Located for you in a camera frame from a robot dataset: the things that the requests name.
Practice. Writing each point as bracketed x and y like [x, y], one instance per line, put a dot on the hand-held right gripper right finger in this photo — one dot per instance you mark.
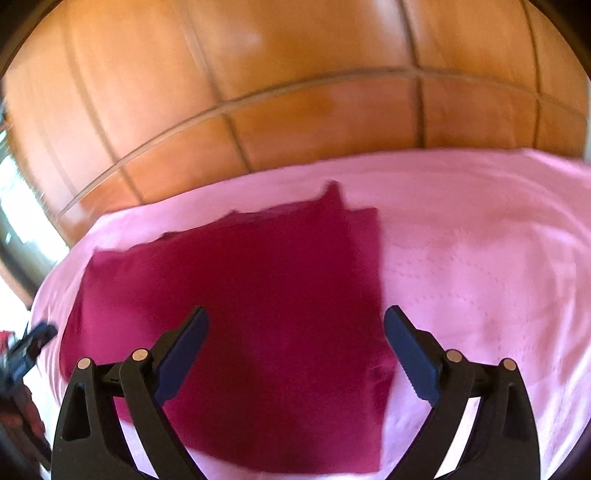
[413, 355]

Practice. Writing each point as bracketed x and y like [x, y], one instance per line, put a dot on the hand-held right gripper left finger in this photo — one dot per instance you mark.
[182, 355]

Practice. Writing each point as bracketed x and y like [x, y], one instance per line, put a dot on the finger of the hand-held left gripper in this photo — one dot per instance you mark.
[41, 333]

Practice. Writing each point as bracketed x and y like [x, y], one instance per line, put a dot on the crimson knit sweater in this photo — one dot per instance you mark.
[258, 295]

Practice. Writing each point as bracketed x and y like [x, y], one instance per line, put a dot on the person's left forearm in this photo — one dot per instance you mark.
[23, 420]

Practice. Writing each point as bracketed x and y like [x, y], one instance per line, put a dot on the pink bed sheet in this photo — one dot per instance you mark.
[485, 258]

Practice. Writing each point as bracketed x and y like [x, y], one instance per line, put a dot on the wooden wardrobe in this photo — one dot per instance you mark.
[277, 83]

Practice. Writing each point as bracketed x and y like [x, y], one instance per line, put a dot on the window with wooden frame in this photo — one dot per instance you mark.
[18, 217]

